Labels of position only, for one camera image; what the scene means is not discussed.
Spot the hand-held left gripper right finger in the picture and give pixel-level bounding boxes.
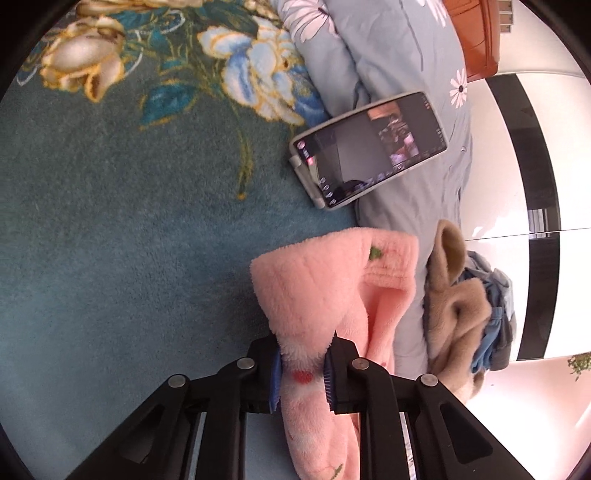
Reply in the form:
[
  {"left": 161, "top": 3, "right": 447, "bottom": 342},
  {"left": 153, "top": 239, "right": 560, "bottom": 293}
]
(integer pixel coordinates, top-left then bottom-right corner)
[{"left": 324, "top": 337, "right": 536, "bottom": 480}]

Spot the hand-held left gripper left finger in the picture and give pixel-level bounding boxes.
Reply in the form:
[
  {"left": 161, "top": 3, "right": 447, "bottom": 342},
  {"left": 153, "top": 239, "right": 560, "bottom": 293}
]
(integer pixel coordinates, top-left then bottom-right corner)
[{"left": 66, "top": 338, "right": 283, "bottom": 480}]

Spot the pink fleece garment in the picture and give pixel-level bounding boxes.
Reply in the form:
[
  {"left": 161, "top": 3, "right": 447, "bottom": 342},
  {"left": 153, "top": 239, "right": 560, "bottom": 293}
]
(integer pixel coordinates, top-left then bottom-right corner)
[{"left": 250, "top": 227, "right": 420, "bottom": 480}]

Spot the tan fleece garment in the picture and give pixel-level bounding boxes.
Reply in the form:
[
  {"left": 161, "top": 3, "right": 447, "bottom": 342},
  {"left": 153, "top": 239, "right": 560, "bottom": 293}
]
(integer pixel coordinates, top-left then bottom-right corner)
[{"left": 423, "top": 219, "right": 492, "bottom": 401}]

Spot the blue denim garment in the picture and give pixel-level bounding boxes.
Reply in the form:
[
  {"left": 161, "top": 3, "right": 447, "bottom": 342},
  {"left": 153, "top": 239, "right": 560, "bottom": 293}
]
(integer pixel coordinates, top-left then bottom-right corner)
[{"left": 457, "top": 250, "right": 516, "bottom": 374}]

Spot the teal floral blanket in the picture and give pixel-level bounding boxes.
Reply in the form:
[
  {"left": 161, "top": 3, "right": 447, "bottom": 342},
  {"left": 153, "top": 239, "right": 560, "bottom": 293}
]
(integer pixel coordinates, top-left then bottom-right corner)
[{"left": 0, "top": 0, "right": 365, "bottom": 480}]

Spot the smartphone on white stand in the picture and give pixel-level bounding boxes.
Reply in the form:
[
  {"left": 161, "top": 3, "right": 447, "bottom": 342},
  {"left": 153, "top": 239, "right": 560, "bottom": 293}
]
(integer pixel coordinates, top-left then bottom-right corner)
[{"left": 289, "top": 91, "right": 450, "bottom": 212}]

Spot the green potted plant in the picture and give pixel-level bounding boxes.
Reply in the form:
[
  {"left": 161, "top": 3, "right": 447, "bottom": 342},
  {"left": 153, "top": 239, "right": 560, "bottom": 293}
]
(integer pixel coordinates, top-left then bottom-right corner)
[{"left": 567, "top": 353, "right": 591, "bottom": 382}]

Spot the grey daisy print quilt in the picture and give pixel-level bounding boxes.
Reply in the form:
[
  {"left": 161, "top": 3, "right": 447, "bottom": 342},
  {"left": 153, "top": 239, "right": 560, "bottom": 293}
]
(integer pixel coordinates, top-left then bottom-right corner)
[{"left": 272, "top": 0, "right": 475, "bottom": 377}]

